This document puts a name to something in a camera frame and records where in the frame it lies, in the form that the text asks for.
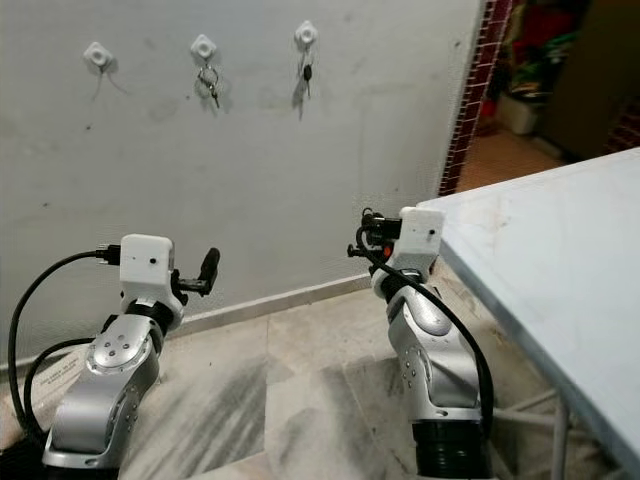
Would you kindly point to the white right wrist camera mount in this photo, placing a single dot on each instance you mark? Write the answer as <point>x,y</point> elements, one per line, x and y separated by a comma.
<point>420,240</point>

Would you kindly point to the white plastic table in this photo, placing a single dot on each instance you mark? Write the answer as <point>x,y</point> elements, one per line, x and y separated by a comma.
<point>550,250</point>

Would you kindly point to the dark brown wooden door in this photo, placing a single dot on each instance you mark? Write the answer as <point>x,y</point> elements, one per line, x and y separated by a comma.
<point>600,80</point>

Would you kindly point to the red green potted plant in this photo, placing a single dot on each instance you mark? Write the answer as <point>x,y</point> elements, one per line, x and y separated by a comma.
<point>545,45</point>

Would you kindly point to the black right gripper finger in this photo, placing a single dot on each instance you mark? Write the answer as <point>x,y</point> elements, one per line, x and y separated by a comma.
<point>368,220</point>

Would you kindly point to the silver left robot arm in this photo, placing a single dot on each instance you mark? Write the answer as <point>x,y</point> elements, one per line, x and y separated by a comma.
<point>105,390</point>

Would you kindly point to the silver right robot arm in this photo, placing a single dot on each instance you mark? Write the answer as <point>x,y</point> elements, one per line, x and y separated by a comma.
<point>435,360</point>

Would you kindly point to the white adhesive wall hook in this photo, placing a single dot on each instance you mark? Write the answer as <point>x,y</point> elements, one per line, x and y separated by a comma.
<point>97,56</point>
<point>203,46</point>
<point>305,34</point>

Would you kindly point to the white plant pot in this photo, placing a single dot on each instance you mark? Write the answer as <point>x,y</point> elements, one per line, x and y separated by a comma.
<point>520,112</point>

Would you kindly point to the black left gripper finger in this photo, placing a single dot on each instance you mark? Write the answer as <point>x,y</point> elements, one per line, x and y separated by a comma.
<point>210,265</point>

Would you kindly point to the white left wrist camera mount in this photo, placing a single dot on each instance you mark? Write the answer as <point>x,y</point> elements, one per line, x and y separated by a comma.
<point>145,265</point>

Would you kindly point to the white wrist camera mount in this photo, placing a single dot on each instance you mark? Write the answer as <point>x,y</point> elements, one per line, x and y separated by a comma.
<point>145,265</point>
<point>420,240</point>

